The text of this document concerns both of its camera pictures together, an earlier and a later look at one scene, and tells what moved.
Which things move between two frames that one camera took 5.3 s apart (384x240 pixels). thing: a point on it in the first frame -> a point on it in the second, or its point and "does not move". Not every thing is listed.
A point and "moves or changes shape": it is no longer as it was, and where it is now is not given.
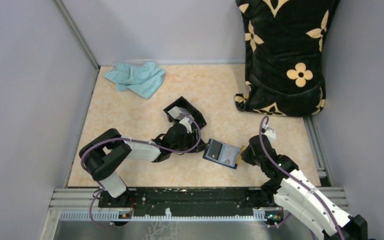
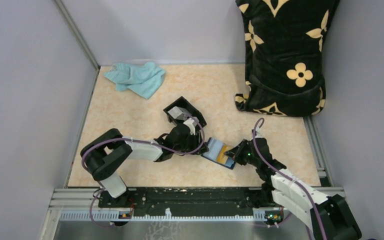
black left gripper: x=191 y=136 does not move
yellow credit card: x=243 y=147 moves or changes shape
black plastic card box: x=190 y=109 does not move
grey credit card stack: x=175 y=112 does not move
